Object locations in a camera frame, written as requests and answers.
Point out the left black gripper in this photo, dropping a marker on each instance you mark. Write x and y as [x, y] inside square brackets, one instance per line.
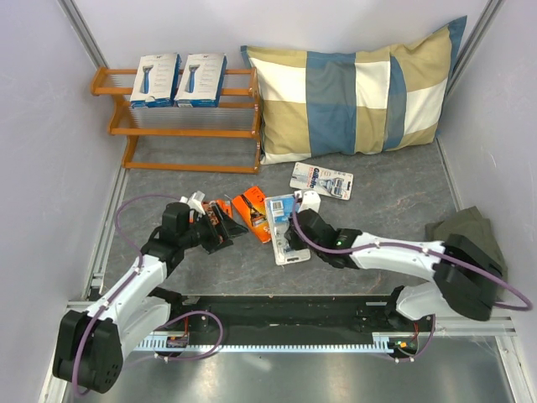
[221, 232]

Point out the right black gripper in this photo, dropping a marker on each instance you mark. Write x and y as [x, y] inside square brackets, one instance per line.
[291, 236]

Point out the clear blister razor pack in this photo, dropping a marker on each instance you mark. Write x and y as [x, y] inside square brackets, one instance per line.
[278, 211]

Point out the orange black razor pack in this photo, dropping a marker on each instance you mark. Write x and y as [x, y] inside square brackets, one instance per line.
[250, 206]

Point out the Gillette razor blister pack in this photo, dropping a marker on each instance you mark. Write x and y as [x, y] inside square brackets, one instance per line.
[325, 182]

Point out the white box blue razor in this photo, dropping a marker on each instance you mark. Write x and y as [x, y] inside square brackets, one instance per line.
[156, 81]
[202, 80]

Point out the orange razor cartridge pack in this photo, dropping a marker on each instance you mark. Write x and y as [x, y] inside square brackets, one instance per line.
[218, 211]

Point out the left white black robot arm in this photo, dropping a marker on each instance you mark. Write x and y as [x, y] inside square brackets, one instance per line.
[93, 344]

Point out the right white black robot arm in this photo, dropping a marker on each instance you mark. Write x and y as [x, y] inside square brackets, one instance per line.
[459, 277]

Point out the orange wooden two-tier shelf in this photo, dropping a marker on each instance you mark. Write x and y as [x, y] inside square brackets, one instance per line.
[238, 116]

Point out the blue beige checkered pillow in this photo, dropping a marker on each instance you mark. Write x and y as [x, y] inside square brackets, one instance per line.
[366, 102]

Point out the olive green cloth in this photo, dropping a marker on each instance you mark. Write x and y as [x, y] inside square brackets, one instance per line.
[473, 225]

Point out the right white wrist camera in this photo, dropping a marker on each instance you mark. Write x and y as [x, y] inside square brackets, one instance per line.
[307, 200]

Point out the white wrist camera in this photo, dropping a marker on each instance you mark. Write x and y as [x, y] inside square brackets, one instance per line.
[196, 205]
[307, 200]

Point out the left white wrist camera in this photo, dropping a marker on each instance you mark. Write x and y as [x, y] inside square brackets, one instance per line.
[196, 205]

